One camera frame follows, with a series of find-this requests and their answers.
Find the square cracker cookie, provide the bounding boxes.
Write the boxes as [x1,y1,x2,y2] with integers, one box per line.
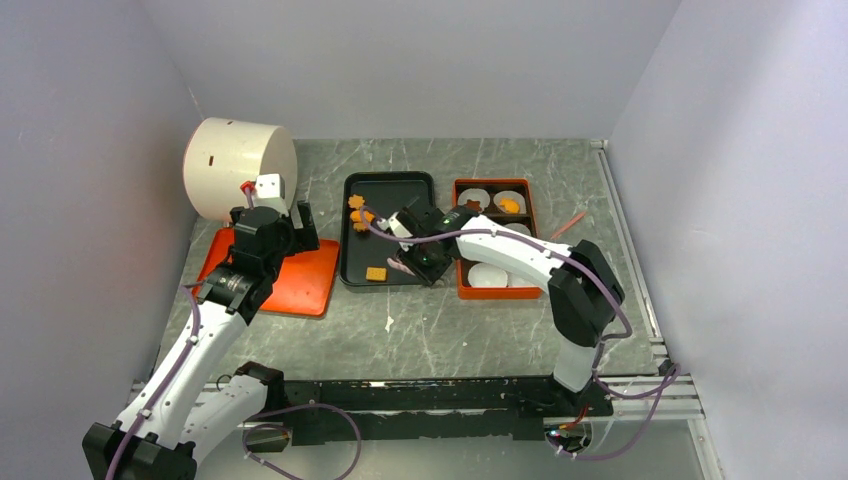
[365,267,388,282]

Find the brown star cookie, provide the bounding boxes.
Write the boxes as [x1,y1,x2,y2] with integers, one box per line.
[464,200,483,212]

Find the orange fish cookie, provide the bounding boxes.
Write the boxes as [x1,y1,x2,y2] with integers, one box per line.
[498,197,522,214]
[350,211,375,224]

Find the pink handled metal tongs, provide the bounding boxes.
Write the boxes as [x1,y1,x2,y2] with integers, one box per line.
[386,257,415,276]

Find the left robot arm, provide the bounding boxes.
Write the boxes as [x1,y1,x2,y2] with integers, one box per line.
[82,201,320,479]

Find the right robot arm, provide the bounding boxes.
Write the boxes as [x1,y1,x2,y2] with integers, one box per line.
[376,206,625,415]

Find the black baking tray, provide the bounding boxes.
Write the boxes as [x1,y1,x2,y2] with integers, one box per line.
[339,171,435,293]

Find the orange box lid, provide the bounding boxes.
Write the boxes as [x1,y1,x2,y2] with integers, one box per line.
[190,227,342,319]

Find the white paper cup front-left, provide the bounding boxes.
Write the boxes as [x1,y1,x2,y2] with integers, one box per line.
[467,263,509,288]

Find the white paper cup back-left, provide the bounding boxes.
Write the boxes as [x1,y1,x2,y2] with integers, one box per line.
[456,188,491,213]

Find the white cylindrical drum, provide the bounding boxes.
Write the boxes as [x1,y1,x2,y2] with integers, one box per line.
[183,117,298,222]

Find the white paper cup middle-right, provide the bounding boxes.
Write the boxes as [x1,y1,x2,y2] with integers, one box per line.
[505,222,533,236]

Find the orange cookie box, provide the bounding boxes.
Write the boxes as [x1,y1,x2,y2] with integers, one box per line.
[453,178,542,300]

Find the white paper cup back-right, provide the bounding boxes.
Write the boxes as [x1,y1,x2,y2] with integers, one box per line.
[493,190,527,214]

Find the pink stick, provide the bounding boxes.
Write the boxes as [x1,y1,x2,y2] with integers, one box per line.
[550,211,586,240]

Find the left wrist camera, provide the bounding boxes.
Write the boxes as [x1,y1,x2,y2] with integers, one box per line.
[251,173,289,216]

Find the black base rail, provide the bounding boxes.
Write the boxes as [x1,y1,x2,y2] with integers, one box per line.
[259,375,613,446]

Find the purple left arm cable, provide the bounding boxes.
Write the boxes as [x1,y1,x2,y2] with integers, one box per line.
[102,185,363,480]

